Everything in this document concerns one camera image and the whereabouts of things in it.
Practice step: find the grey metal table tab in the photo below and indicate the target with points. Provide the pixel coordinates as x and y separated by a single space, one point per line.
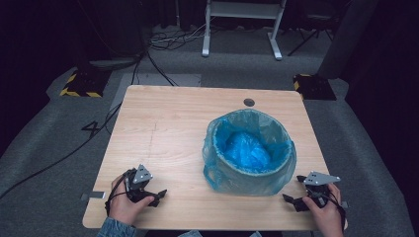
94 195
345 205

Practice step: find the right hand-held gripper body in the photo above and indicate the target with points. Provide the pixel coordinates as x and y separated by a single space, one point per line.
321 179

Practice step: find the white metal desk frame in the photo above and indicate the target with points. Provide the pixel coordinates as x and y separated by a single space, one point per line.
243 10

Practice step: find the dark round table grommet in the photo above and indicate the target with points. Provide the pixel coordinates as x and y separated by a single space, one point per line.
249 102

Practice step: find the person's left hand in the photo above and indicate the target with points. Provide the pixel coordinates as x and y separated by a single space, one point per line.
123 207

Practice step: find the person's right hand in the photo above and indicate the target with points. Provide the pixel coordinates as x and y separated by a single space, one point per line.
327 219

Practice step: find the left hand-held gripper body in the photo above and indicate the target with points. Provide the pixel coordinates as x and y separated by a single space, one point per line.
138 189

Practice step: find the grey pillar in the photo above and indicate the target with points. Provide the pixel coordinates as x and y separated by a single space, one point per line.
349 39

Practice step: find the black yellow striped base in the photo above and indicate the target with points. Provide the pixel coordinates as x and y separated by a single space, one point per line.
316 88
85 84

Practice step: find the bin with blue bag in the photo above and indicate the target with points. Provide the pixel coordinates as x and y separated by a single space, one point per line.
247 151

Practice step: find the round trash bin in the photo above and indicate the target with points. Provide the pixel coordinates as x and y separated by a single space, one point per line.
237 181

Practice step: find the black stand legs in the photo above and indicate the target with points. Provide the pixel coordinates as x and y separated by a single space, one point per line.
309 38

